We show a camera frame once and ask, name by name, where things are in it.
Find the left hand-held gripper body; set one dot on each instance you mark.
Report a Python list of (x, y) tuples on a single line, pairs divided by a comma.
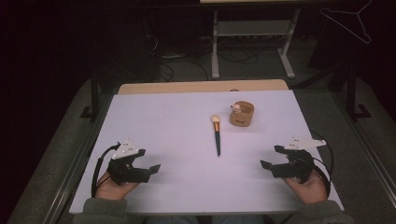
[(129, 174)]

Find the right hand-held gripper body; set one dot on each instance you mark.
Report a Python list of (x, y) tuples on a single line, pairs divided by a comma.
[(297, 165)]

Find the brown bear brush holder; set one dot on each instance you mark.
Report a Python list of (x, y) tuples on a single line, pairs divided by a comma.
[(241, 119)]

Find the person's left hand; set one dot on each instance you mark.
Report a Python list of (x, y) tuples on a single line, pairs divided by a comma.
[(112, 189)]

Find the person's right hand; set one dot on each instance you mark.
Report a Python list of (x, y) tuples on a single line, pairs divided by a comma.
[(308, 190)]

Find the white table board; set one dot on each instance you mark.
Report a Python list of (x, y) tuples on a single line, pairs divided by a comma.
[(177, 174)]

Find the black metal stand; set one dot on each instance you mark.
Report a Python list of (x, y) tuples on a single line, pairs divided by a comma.
[(94, 93), (351, 93)]

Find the wooden table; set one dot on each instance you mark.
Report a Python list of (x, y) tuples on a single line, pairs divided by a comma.
[(202, 86)]

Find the metal side rail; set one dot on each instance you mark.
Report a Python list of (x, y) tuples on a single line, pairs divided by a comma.
[(367, 146), (71, 174)]

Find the white metal desk frame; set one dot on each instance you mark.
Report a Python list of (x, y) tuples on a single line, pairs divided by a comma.
[(214, 46)]

